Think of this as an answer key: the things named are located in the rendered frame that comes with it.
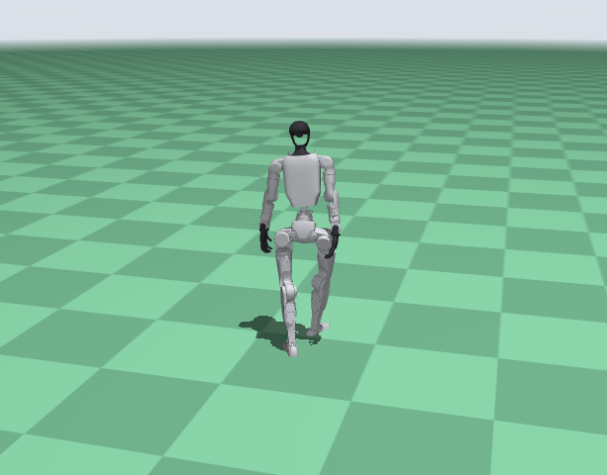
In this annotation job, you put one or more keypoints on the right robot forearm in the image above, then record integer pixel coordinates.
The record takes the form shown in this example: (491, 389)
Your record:
(334, 215)

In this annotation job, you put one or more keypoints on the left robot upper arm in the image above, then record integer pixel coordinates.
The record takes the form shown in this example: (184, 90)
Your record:
(273, 179)

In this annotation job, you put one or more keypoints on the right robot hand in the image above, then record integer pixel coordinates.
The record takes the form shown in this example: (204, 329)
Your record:
(335, 234)

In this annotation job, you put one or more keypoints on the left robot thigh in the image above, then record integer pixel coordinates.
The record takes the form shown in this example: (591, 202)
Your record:
(283, 253)

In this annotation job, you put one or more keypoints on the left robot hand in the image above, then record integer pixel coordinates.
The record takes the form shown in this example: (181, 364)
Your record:
(263, 238)

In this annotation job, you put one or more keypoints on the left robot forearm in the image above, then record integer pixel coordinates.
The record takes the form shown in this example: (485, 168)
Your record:
(266, 212)

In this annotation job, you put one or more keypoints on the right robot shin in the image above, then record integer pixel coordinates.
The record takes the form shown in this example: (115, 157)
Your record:
(319, 301)

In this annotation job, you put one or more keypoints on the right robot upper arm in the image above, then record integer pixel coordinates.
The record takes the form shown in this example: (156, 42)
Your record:
(329, 177)

